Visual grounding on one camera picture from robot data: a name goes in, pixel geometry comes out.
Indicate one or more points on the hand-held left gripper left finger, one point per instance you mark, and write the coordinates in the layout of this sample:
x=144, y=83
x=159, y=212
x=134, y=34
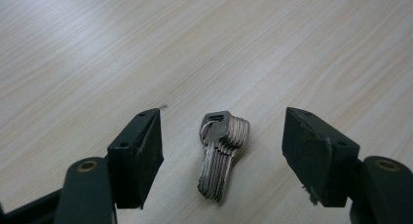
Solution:
x=134, y=162

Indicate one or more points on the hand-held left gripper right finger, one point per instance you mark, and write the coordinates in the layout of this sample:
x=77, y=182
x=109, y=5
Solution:
x=316, y=156

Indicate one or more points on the bunch of silver keys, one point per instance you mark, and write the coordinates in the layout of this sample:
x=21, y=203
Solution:
x=220, y=152

